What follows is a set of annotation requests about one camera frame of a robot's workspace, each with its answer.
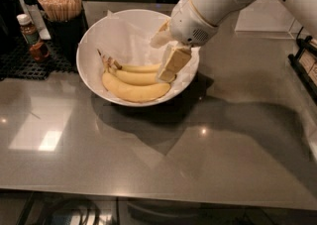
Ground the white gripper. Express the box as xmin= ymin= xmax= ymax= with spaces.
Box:
xmin=150 ymin=0 xmax=218 ymax=82

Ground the yellow banana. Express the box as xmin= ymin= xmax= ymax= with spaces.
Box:
xmin=114 ymin=60 xmax=160 ymax=73
xmin=96 ymin=49 xmax=172 ymax=104
xmin=103 ymin=59 xmax=170 ymax=89

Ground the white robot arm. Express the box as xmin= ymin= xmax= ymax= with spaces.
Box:
xmin=151 ymin=0 xmax=317 ymax=82

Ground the white paper bowl liner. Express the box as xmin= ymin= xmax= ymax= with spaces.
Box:
xmin=78 ymin=10 xmax=200 ymax=102

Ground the white ceramic bowl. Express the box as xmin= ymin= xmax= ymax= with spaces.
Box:
xmin=75 ymin=8 xmax=200 ymax=108

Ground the black chopstick holder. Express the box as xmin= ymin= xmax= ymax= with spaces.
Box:
xmin=45 ymin=10 xmax=88 ymax=65

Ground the bundle of wooden chopsticks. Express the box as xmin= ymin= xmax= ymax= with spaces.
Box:
xmin=38 ymin=0 xmax=82 ymax=22

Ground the small red-brown jar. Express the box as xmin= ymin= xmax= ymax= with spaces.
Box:
xmin=29 ymin=42 xmax=50 ymax=62

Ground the white flat utensil packet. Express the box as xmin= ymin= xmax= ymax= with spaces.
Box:
xmin=19 ymin=0 xmax=51 ymax=41

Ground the small white-capped sauce bottle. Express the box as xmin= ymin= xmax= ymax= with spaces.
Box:
xmin=17 ymin=14 xmax=40 ymax=46

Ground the black grid mat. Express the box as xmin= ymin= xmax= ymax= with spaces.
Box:
xmin=0 ymin=37 xmax=77 ymax=80

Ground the black container at left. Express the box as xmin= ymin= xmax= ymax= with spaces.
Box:
xmin=0 ymin=0 xmax=22 ymax=54

